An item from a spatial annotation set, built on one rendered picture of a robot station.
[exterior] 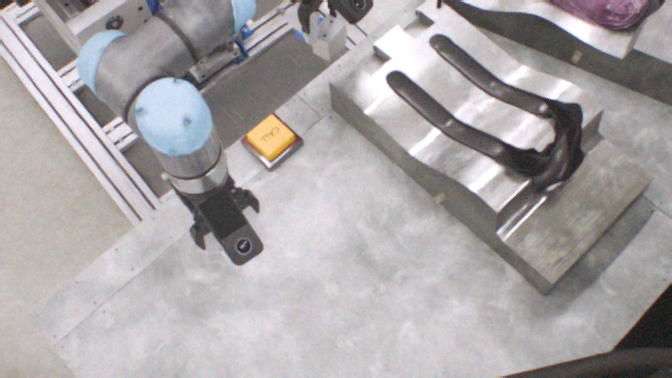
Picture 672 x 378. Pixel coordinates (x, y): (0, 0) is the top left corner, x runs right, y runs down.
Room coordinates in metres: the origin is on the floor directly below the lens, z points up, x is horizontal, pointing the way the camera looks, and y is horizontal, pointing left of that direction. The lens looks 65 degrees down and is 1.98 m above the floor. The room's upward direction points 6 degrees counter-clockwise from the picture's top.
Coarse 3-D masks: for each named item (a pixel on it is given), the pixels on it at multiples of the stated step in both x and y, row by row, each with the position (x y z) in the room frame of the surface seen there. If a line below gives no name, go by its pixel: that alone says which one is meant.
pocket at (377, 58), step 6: (378, 48) 0.79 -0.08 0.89; (366, 54) 0.79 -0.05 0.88; (372, 54) 0.79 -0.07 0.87; (378, 54) 0.79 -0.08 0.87; (384, 54) 0.78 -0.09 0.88; (360, 60) 0.78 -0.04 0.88; (366, 60) 0.78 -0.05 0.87; (372, 60) 0.78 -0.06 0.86; (378, 60) 0.78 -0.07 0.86; (384, 60) 0.78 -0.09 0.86; (390, 60) 0.77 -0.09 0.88; (360, 66) 0.77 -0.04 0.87; (366, 66) 0.77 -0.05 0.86; (372, 66) 0.77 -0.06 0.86; (378, 66) 0.77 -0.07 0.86; (366, 72) 0.76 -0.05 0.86; (372, 72) 0.76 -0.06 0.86
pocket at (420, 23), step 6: (420, 12) 0.86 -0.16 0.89; (414, 18) 0.86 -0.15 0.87; (420, 18) 0.86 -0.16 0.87; (426, 18) 0.85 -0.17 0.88; (408, 24) 0.85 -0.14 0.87; (414, 24) 0.85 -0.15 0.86; (420, 24) 0.85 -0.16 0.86; (426, 24) 0.85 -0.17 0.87; (432, 24) 0.84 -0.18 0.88; (402, 30) 0.83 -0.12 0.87; (408, 30) 0.84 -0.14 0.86; (414, 30) 0.84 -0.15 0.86; (420, 30) 0.84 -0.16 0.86; (426, 30) 0.84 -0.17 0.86; (414, 36) 0.83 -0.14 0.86
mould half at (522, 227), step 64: (448, 64) 0.74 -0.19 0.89; (512, 64) 0.73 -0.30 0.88; (384, 128) 0.63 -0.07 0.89; (512, 128) 0.59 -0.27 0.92; (448, 192) 0.51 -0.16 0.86; (512, 192) 0.47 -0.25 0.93; (576, 192) 0.49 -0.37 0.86; (640, 192) 0.48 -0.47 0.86; (512, 256) 0.40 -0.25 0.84; (576, 256) 0.38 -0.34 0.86
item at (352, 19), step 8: (328, 0) 0.75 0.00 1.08; (336, 0) 0.74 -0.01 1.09; (344, 0) 0.74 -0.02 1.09; (352, 0) 0.74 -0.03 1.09; (360, 0) 0.74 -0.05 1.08; (368, 0) 0.75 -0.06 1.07; (336, 8) 0.74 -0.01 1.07; (344, 8) 0.73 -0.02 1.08; (352, 8) 0.73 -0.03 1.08; (360, 8) 0.73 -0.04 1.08; (368, 8) 0.73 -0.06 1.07; (344, 16) 0.73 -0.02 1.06; (352, 16) 0.72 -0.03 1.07; (360, 16) 0.72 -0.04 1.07; (352, 24) 0.72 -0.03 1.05
